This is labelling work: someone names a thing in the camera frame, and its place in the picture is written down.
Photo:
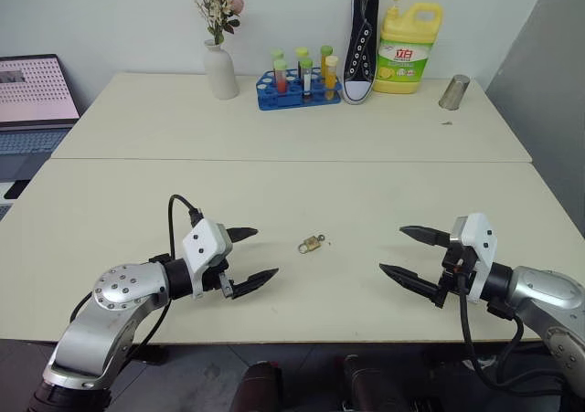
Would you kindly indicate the yellow detergent bottle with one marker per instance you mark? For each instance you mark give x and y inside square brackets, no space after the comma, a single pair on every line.
[404,60]

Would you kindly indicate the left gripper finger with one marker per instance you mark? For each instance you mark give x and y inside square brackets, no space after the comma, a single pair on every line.
[256,281]
[242,233]

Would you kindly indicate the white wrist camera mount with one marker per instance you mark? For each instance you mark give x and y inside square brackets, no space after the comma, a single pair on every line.
[480,240]
[203,243]

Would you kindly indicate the test tube with white label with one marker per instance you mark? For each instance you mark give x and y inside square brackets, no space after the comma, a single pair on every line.
[307,81]

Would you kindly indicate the green-capped test tube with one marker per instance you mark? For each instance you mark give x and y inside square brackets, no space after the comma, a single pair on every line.
[277,55]

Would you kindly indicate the green-capped tube with yellow liquid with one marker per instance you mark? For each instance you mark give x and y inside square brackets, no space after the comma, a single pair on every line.
[326,51]

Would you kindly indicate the black phone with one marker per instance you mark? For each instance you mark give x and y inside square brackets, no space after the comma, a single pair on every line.
[16,189]

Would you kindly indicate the blue test tube rack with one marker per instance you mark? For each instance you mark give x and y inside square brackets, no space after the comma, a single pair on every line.
[274,101]

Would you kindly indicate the small brass padlock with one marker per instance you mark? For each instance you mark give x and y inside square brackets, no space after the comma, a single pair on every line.
[310,245]

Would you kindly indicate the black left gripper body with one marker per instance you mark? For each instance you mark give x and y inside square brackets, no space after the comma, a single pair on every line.
[212,277]

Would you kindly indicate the grey laptop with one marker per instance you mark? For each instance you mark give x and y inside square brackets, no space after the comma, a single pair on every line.
[32,92]

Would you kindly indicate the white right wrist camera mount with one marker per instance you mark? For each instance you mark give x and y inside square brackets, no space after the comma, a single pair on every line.
[480,240]

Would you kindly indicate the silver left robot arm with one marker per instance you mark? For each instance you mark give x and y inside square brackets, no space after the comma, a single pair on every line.
[114,311]

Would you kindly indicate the white ceramic vase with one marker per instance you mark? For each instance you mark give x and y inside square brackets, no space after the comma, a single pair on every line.
[221,74]

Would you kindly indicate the dried flower bouquet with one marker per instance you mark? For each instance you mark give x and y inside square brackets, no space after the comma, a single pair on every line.
[218,5]

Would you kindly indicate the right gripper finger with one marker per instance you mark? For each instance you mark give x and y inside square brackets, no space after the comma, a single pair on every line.
[411,280]
[429,237]

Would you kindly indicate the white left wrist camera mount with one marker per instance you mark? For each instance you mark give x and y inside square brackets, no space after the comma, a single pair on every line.
[203,243]

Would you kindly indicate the yellow-green-capped test tube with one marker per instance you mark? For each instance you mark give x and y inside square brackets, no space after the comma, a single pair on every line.
[302,52]

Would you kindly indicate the black canvas sneaker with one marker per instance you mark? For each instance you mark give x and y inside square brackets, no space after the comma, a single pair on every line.
[361,55]

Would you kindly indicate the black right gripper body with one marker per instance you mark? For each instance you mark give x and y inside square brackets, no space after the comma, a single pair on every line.
[453,275]

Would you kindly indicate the test tube with red liquid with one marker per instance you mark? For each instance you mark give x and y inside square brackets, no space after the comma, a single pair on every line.
[280,81]

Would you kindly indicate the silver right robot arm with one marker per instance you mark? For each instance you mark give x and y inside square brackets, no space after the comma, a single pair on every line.
[544,293]

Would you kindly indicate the yellow-capped tube with orange liquid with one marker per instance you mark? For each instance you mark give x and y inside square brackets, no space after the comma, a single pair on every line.
[331,76]

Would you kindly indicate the steel cup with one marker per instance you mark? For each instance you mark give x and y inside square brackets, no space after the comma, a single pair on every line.
[454,93]

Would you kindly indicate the dark rounded shape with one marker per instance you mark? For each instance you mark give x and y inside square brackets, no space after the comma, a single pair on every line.
[370,384]
[258,387]

